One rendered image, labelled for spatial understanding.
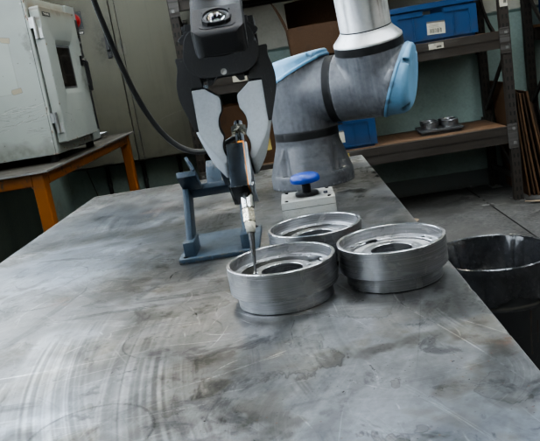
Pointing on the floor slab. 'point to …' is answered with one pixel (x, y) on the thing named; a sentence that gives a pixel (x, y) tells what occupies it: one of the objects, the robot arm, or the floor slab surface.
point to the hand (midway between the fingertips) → (240, 163)
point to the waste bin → (515, 289)
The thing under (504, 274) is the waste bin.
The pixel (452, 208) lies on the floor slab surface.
